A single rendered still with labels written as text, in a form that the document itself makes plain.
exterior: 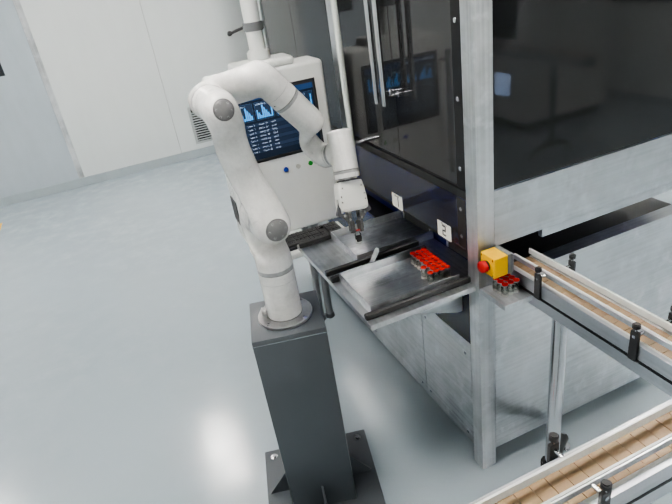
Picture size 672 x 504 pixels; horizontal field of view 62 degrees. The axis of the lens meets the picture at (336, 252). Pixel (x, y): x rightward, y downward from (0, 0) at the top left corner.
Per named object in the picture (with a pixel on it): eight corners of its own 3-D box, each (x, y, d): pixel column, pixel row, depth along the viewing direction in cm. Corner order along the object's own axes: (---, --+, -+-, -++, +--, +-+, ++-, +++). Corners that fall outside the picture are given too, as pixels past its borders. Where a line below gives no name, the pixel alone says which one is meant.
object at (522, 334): (425, 227, 430) (417, 114, 389) (662, 380, 257) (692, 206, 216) (305, 267, 400) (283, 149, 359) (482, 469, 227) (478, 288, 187)
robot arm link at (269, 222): (281, 221, 184) (302, 237, 171) (250, 238, 181) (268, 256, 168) (218, 76, 158) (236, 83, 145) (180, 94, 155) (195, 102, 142)
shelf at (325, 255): (396, 217, 250) (396, 213, 249) (495, 283, 191) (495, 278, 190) (297, 248, 236) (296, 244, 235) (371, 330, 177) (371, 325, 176)
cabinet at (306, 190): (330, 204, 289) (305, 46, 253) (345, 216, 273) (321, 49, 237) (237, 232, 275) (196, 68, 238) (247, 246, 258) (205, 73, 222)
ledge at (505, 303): (513, 280, 191) (513, 275, 190) (540, 297, 180) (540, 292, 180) (479, 293, 187) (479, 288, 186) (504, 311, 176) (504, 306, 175)
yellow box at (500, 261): (498, 263, 183) (498, 244, 180) (512, 272, 177) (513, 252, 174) (479, 270, 181) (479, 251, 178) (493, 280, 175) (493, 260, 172)
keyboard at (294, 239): (335, 223, 266) (334, 219, 265) (347, 234, 254) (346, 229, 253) (255, 247, 255) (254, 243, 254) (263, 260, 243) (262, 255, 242)
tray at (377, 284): (420, 253, 213) (419, 245, 211) (459, 282, 191) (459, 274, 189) (340, 281, 203) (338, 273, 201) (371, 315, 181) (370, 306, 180)
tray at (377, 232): (401, 216, 245) (401, 209, 243) (433, 237, 223) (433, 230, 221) (331, 239, 235) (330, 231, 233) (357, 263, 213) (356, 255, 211)
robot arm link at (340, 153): (326, 174, 182) (346, 169, 175) (318, 133, 180) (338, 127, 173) (344, 171, 187) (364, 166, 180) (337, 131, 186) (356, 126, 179)
